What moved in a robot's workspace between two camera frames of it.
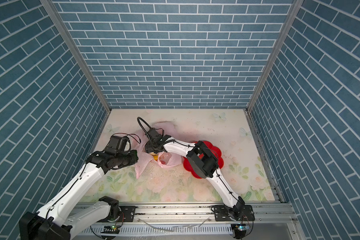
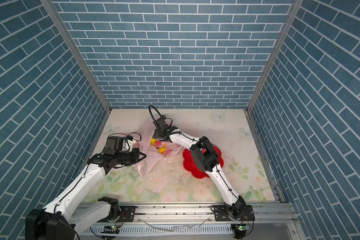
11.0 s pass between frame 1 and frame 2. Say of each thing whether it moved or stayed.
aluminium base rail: stayed
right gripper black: moved
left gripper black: stayed
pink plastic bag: moved
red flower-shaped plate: stayed
